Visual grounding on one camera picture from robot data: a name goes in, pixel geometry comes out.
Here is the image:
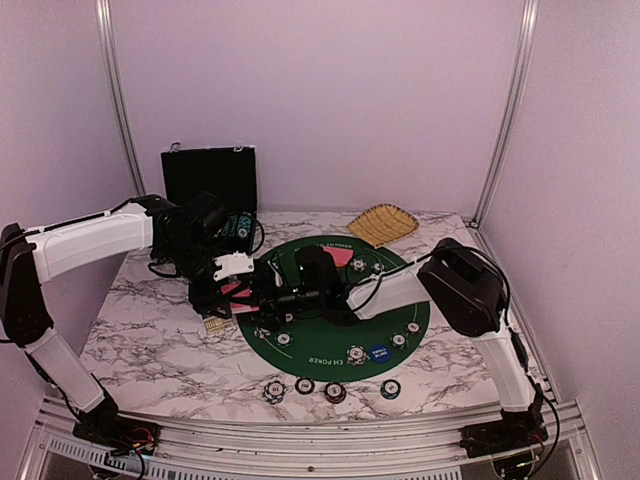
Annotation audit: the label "hundred chip front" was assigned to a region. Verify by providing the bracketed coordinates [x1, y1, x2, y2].
[294, 378, 315, 395]

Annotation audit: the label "teal chip row in case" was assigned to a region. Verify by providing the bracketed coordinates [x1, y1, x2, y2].
[236, 213, 253, 239]

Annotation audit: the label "right aluminium frame post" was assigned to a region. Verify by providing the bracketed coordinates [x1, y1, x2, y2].
[469, 0, 540, 229]

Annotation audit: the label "green chip row in case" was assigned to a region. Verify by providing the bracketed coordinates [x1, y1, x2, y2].
[222, 214, 238, 238]

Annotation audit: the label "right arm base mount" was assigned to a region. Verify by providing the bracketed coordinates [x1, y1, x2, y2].
[459, 421, 549, 458]

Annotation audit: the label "red-backed playing card deck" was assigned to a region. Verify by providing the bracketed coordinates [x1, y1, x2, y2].
[221, 282, 259, 314]

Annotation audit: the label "blue small blind button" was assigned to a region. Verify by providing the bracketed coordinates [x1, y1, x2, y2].
[369, 344, 392, 364]

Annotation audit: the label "placed ten chips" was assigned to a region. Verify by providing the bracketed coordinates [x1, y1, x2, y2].
[254, 327, 273, 339]
[351, 258, 366, 272]
[346, 345, 368, 366]

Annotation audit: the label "black poker chip case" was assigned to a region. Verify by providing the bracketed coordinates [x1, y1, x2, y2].
[161, 146, 258, 254]

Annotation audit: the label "blue ten chip stack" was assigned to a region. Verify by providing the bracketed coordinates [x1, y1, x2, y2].
[263, 380, 286, 405]

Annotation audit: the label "dealt card seat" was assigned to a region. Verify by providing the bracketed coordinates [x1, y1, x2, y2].
[323, 246, 354, 268]

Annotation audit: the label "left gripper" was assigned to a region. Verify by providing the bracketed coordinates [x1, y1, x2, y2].
[161, 236, 232, 318]

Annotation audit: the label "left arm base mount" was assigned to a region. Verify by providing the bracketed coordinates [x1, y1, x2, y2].
[73, 417, 161, 456]

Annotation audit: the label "green fifty chip stack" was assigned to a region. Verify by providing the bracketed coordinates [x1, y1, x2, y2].
[380, 379, 401, 400]

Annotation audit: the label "aluminium frame post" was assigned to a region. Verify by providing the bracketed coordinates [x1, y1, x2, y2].
[95, 0, 147, 196]
[469, 0, 540, 229]

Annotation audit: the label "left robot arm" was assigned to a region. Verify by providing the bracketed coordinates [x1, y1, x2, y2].
[1, 192, 229, 445]

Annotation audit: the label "blue gold card box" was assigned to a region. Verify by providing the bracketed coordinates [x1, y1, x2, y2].
[203, 317, 234, 335]

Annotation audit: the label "left aluminium frame post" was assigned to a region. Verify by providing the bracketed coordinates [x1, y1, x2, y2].
[95, 0, 147, 196]

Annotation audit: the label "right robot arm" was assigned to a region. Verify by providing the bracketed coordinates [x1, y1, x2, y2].
[239, 238, 544, 448]

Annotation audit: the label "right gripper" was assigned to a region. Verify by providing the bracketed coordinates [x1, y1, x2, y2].
[229, 273, 324, 331]

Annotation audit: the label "front aluminium rail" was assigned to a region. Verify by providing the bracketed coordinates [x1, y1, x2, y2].
[16, 397, 602, 479]

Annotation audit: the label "woven bamboo tray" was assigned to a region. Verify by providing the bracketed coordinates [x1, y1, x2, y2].
[348, 203, 419, 249]

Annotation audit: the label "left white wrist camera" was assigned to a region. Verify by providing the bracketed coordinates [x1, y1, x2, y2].
[213, 252, 254, 281]

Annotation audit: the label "round green poker mat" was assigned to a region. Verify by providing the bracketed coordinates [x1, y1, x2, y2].
[239, 235, 431, 383]

